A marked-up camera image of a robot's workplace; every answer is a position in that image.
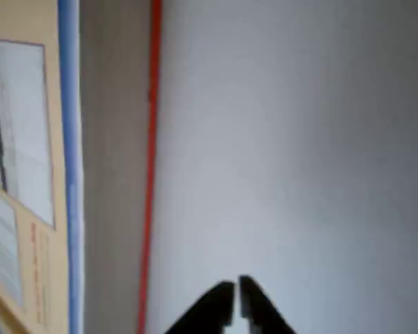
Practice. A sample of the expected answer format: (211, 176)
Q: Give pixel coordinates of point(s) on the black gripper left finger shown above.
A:
(212, 309)

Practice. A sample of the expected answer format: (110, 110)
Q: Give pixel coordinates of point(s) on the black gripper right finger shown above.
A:
(261, 313)

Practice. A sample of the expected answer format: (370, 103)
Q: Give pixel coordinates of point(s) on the cardboard box with labels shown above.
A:
(108, 139)

